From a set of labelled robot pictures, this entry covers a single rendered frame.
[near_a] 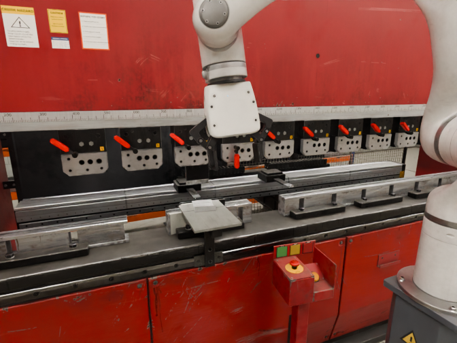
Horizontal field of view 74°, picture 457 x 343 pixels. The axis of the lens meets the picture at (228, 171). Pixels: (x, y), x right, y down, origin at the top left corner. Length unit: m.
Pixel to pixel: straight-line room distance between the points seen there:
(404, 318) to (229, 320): 0.82
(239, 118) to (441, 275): 0.57
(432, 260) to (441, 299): 0.09
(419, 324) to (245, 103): 0.65
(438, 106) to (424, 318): 0.48
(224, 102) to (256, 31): 0.79
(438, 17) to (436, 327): 0.65
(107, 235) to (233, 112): 0.88
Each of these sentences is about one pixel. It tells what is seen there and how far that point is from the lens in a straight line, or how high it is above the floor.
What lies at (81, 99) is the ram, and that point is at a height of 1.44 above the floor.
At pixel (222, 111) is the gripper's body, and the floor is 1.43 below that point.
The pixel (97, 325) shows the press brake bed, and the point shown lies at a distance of 1.38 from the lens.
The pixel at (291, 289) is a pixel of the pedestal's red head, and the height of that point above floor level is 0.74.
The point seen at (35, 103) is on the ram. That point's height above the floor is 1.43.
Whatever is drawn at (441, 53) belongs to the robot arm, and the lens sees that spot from 0.75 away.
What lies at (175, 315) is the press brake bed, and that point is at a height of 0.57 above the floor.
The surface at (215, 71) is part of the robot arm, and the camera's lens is 0.57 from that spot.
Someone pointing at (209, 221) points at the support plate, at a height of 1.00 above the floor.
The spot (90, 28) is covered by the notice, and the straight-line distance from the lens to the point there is 1.20.
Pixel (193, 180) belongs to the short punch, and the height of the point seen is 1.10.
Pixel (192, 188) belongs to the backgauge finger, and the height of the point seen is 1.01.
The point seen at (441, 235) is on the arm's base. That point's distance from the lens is 0.82.
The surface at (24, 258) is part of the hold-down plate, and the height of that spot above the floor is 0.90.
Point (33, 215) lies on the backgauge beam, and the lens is 1.59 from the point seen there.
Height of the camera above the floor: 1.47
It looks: 15 degrees down
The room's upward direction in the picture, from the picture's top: straight up
